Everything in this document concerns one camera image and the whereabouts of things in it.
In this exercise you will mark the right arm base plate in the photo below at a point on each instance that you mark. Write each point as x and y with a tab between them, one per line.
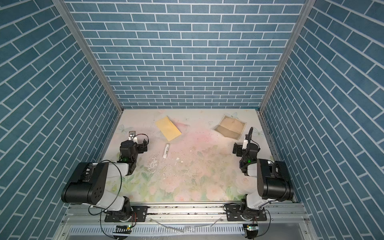
236	213

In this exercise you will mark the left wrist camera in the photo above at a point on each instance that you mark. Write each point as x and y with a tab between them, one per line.
132	136

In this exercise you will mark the left corner aluminium post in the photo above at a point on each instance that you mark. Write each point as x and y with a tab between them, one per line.
81	41

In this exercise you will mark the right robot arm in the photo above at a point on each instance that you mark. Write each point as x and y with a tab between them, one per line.
273	179

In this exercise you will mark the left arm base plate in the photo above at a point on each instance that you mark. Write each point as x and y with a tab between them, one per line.
131	214

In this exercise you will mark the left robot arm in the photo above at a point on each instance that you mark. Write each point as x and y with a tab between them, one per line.
87	183

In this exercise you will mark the corner aluminium post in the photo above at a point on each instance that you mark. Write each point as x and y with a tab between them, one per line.
287	51
81	41

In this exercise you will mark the right corner aluminium post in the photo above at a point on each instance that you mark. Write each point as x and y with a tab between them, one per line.
287	51

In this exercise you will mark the yellow envelope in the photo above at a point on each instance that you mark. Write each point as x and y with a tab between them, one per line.
168	129

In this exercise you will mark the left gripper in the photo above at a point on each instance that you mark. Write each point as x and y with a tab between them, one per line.
141	146

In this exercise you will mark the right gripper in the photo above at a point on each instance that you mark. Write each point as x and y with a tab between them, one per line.
238	148

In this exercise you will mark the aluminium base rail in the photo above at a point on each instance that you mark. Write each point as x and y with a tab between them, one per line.
208	212

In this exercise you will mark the white slotted cable duct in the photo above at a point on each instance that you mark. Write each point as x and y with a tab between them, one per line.
156	230

